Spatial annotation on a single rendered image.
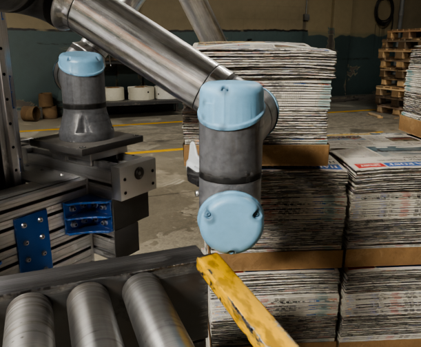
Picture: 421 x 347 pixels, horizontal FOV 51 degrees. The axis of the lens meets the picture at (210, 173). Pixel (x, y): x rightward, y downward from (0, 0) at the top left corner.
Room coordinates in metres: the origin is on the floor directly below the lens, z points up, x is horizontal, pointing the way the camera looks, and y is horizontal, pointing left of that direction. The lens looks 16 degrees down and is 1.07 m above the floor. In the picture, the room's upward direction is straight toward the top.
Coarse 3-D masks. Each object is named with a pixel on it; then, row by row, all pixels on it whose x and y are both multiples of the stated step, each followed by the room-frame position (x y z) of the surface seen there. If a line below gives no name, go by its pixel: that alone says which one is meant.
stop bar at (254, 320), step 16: (208, 256) 0.49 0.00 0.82; (208, 272) 0.46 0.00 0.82; (224, 272) 0.45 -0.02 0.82; (224, 288) 0.42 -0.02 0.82; (240, 288) 0.42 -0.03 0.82; (224, 304) 0.41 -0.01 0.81; (240, 304) 0.39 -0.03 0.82; (256, 304) 0.39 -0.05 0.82; (240, 320) 0.37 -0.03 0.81; (256, 320) 0.36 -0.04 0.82; (272, 320) 0.36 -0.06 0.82; (256, 336) 0.34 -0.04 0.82; (272, 336) 0.34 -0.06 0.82; (288, 336) 0.34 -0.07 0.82
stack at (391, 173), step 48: (336, 144) 1.10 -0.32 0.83; (384, 144) 1.10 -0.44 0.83; (288, 192) 0.86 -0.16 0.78; (336, 192) 0.86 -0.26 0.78; (384, 192) 0.88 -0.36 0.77; (288, 240) 0.86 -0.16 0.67; (336, 240) 0.86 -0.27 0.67; (384, 240) 0.87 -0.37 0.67; (288, 288) 0.86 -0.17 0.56; (336, 288) 0.87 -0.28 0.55; (384, 288) 0.87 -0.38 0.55; (240, 336) 0.85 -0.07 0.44; (336, 336) 0.89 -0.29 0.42; (384, 336) 0.87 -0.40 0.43
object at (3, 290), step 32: (128, 256) 0.53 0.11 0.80; (160, 256) 0.53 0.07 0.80; (192, 256) 0.53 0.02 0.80; (0, 288) 0.45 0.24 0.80; (32, 288) 0.45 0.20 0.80; (64, 288) 0.46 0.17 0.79; (192, 288) 0.52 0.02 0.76; (0, 320) 0.44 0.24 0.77; (64, 320) 0.46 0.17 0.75; (128, 320) 0.49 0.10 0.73; (192, 320) 0.52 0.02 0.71
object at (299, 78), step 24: (216, 48) 0.85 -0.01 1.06; (240, 48) 0.85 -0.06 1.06; (264, 48) 0.85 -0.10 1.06; (288, 48) 0.91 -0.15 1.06; (312, 48) 0.92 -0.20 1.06; (240, 72) 0.85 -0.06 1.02; (264, 72) 0.85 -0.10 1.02; (288, 72) 0.85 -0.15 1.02; (312, 72) 0.85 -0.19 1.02; (288, 96) 0.86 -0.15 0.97; (312, 96) 0.85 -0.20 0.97; (192, 120) 0.86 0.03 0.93; (288, 120) 0.86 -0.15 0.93; (312, 120) 0.85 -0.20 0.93; (264, 144) 0.86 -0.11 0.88; (288, 144) 0.85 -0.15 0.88; (312, 144) 0.85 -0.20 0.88
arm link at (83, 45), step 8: (128, 0) 1.39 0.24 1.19; (136, 0) 1.41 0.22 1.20; (144, 0) 1.43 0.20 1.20; (136, 8) 1.42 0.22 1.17; (72, 48) 1.34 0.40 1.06; (80, 48) 1.33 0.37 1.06; (88, 48) 1.34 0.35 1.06; (96, 48) 1.35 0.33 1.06; (104, 56) 1.38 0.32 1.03; (56, 64) 1.36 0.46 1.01; (104, 64) 1.37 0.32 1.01; (56, 72) 1.31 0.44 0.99; (56, 80) 1.32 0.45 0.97
